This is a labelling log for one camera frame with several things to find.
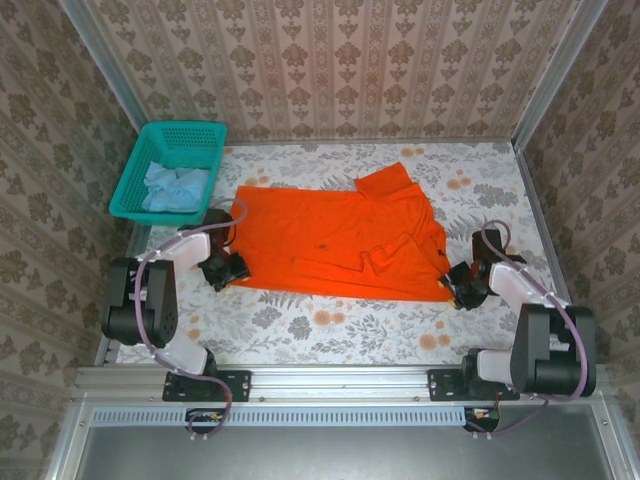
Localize orange t-shirt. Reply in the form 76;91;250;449
227;162;454;304

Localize light blue t-shirt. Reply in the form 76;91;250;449
141;160;211;214

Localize floral patterned tablecloth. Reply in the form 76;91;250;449
115;141;581;365

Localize teal plastic basket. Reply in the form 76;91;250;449
108;121;229;226

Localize grey metal panel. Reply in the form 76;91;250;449
74;424;616;480

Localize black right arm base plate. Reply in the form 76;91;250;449
427;368;520;403

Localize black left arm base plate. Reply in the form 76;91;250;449
162;369;252;403

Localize black wired connector board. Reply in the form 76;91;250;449
462;405;501;434
184;407;226;434

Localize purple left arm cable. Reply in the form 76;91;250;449
133;197;250;441

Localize aluminium mounting rail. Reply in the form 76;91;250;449
74;364;614;401

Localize slotted grey cable duct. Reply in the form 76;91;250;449
89;405;596;427

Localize aluminium frame post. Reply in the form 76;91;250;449
58;0;152;147
510;0;611;154

